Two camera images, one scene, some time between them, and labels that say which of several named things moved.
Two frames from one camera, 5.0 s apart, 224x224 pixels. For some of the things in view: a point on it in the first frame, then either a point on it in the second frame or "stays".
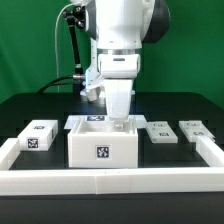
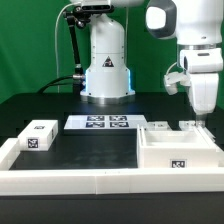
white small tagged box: [38, 135] stays
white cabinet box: [96, 144] to [190, 148]
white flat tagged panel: [97, 122] stays
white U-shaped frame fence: [98, 182] stays
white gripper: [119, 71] to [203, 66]
